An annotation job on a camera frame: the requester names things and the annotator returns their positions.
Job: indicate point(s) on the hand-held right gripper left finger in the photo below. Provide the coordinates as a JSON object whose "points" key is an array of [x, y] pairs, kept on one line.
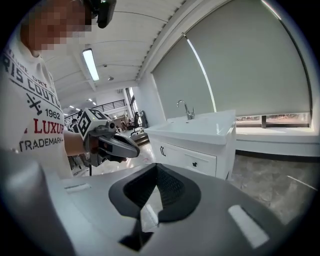
{"points": [[120, 197]]}

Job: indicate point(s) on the person's head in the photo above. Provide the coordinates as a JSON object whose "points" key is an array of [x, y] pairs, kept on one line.
{"points": [[50, 27]]}

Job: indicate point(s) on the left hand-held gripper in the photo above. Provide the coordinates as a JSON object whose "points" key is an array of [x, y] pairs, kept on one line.
{"points": [[120, 147]]}

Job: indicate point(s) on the white window sill ledge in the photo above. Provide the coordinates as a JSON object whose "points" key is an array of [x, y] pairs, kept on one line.
{"points": [[275, 142]]}

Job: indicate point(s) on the person's left forearm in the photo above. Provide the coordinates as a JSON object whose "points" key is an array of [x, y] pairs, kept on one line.
{"points": [[73, 142]]}

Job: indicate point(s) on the grey stair steps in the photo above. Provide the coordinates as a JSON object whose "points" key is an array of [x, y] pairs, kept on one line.
{"points": [[143, 140]]}

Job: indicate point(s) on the round grey ceiling fixture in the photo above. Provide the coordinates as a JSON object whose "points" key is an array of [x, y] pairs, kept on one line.
{"points": [[110, 78]]}

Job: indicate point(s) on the black head-worn camera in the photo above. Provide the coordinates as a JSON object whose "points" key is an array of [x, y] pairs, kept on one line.
{"points": [[106, 15]]}

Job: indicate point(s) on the window glass strip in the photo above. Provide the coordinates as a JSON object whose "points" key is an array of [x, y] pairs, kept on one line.
{"points": [[282, 120]]}

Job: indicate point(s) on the person's left hand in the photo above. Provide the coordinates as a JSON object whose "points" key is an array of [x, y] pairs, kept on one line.
{"points": [[94, 145]]}

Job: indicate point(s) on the white sink basin top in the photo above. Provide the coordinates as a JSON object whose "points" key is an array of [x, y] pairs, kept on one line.
{"points": [[205, 132]]}

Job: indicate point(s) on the grey roller blind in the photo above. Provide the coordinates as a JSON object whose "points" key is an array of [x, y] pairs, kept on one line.
{"points": [[180, 82], [250, 62]]}

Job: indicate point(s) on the white drawer with black knob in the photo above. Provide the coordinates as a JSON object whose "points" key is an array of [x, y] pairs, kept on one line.
{"points": [[205, 162]]}

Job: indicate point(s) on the black metal railing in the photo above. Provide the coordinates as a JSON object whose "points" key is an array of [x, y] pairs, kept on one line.
{"points": [[117, 101]]}

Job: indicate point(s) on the chrome faucet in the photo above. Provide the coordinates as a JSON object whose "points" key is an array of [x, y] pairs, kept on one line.
{"points": [[187, 110]]}

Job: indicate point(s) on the white cabinet door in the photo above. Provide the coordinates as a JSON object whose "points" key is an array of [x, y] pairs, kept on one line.
{"points": [[175, 156], [156, 150]]}

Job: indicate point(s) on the long ceiling light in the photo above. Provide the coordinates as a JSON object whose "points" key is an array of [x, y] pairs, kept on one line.
{"points": [[90, 65]]}

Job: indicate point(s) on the white sink cabinet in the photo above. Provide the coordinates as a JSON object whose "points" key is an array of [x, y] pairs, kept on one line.
{"points": [[226, 160]]}

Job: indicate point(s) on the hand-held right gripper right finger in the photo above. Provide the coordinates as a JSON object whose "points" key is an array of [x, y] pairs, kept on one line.
{"points": [[187, 197]]}

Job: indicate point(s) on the person's white printed t-shirt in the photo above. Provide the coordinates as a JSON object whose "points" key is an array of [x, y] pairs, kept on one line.
{"points": [[30, 112]]}

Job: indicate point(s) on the black office chair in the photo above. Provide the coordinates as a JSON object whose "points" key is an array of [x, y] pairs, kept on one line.
{"points": [[136, 120]]}

